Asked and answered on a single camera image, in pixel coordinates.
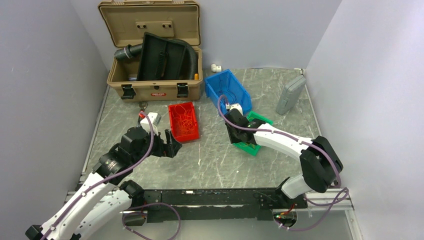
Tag black tray insert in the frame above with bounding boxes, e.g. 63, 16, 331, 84
136, 32, 187, 81

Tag green plastic bin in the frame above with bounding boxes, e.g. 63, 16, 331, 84
232, 111, 274, 156

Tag purple wire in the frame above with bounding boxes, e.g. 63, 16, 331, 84
216, 77, 244, 104

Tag blue plastic bin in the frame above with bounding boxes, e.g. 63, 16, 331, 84
204, 69, 253, 115

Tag orange wires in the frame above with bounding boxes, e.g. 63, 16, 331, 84
172, 104, 198, 139

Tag grey plastic case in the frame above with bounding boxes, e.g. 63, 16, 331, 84
275, 75, 306, 115

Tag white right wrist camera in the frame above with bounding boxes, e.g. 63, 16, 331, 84
225, 103, 243, 115

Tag tan open toolbox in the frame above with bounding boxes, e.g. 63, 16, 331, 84
98, 0, 203, 102

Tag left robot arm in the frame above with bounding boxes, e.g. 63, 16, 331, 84
25, 126, 182, 240

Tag red plastic bin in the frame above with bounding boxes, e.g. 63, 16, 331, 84
168, 101, 200, 143

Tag white pipe elbow fitting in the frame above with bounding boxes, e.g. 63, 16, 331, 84
210, 63, 222, 73

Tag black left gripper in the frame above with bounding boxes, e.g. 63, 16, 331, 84
132, 127, 182, 164

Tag silver combination wrench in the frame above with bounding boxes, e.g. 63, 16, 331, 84
139, 101, 148, 112

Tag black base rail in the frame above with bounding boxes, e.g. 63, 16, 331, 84
128, 187, 308, 223

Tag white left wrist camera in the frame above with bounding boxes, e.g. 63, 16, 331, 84
138, 111, 162, 135

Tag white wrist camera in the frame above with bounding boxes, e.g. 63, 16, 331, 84
225, 103, 243, 115
138, 111, 162, 135

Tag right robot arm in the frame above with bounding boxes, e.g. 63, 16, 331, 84
222, 109, 344, 208

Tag black corrugated hose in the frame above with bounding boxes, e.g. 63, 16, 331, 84
114, 38, 199, 81

